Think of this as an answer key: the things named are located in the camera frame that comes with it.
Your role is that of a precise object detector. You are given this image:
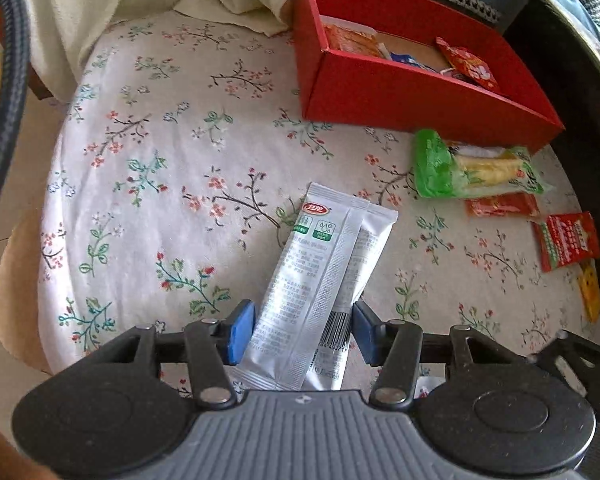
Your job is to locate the silver white snack packet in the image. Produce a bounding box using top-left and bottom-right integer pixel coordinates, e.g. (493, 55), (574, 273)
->
(232, 183), (399, 390)

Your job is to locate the green bamboo shoot packet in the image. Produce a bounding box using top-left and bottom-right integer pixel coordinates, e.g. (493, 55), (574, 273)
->
(412, 129), (552, 198)

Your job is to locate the red orange packet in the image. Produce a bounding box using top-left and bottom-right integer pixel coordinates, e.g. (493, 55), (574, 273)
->
(465, 193), (540, 218)

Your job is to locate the red green snack packet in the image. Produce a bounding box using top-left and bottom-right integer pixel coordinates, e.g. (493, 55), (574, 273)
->
(531, 211), (600, 272)

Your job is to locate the yellow snack packet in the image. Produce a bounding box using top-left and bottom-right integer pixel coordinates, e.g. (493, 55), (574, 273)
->
(578, 260), (600, 324)

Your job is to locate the blue white packet in box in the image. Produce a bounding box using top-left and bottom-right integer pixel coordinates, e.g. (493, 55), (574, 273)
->
(389, 52), (438, 73)

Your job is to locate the red cardboard box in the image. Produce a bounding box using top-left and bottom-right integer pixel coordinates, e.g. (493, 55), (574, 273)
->
(294, 0), (564, 152)

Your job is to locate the red packet in box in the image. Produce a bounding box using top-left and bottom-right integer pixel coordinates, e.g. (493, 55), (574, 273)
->
(436, 37), (501, 93)

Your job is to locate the orange packet in box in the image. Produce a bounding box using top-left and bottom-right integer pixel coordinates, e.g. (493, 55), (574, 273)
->
(323, 24), (385, 58)

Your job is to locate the grey coffee table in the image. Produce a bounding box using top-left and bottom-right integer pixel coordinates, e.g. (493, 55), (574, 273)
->
(529, 0), (600, 75)

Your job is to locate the black braided cable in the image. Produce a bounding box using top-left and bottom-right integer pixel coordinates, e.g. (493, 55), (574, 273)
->
(0, 0), (32, 246)

